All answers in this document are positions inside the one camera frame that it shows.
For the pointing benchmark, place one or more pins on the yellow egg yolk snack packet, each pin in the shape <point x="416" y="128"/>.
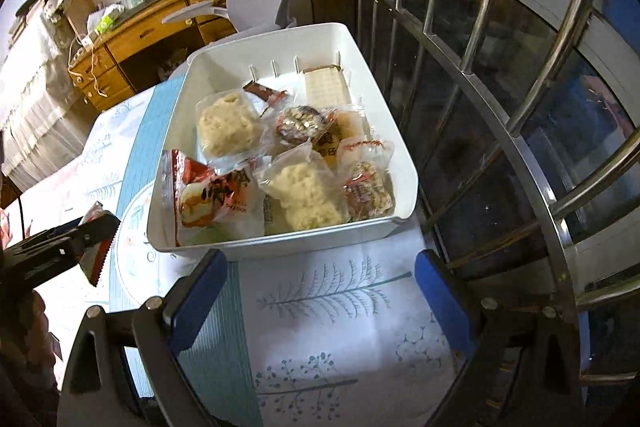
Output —
<point x="330" y="142"/>

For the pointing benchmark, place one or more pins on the red and white snack packet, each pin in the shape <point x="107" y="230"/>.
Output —
<point x="210" y="197"/>

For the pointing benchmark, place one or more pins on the small brown snack packet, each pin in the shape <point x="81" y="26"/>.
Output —
<point x="265" y="94"/>

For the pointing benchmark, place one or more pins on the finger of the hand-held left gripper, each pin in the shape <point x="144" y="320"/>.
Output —
<point x="92" y="232"/>
<point x="55" y="228"/>

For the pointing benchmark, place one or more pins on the white plastic bin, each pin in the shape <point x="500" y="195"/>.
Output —
<point x="300" y="239"/>

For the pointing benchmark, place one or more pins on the trash bin with bag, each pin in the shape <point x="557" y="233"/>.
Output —
<point x="172" y="64"/>

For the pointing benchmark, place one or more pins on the green tissue pack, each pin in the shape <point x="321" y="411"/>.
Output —
<point x="107" y="22"/>

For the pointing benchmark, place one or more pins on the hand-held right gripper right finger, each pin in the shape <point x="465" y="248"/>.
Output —
<point x="445" y="302"/>

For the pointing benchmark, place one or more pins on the long sponge cake packet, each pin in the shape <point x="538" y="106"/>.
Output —
<point x="325" y="87"/>

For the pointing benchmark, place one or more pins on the nut cluster packet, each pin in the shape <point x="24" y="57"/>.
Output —
<point x="367" y="192"/>
<point x="300" y="124"/>

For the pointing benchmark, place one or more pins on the floral fabric bag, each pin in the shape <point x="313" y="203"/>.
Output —
<point x="55" y="7"/>

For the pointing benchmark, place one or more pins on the dark red snack packet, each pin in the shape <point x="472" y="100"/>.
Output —
<point x="95" y="257"/>

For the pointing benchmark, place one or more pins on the metal window grille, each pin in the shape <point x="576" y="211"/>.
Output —
<point x="555" y="222"/>

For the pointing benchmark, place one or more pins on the tree print tablecloth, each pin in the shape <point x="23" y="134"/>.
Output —
<point x="325" y="307"/>

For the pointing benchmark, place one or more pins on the wooden desk with drawers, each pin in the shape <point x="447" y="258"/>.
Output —
<point x="145" y="32"/>

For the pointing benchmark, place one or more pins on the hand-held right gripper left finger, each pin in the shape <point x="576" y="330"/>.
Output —
<point x="195" y="302"/>

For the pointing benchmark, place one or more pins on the beige rice crisp packet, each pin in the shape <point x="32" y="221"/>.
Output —
<point x="305" y="194"/>
<point x="227" y="127"/>

